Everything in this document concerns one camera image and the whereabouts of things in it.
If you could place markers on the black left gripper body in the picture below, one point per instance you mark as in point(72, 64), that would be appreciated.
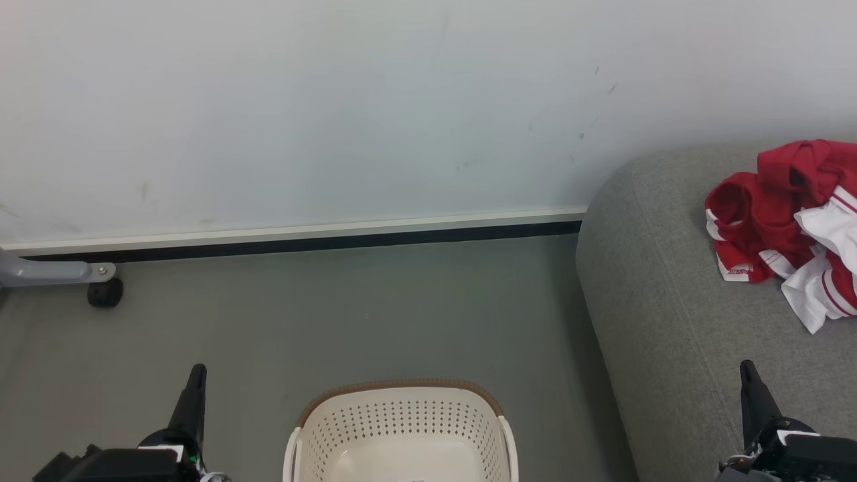
point(114, 465)

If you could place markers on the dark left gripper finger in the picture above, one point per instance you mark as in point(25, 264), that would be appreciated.
point(191, 408)

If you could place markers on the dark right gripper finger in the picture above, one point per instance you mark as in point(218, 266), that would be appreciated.
point(756, 402)

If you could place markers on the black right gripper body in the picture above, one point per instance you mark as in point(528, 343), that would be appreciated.
point(797, 458)

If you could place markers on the red garment with white trim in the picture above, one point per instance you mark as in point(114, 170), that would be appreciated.
point(770, 214)

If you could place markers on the cream perforated laundry basket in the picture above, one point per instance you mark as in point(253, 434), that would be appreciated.
point(402, 428)

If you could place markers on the grey fabric sofa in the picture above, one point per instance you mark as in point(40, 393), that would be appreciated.
point(683, 335)

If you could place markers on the black caster wheel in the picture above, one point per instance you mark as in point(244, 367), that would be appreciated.
point(105, 293)

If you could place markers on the grey metal stand leg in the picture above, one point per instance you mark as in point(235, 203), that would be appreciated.
point(47, 272)

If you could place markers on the white and black baseboard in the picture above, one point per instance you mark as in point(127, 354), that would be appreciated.
point(301, 237)

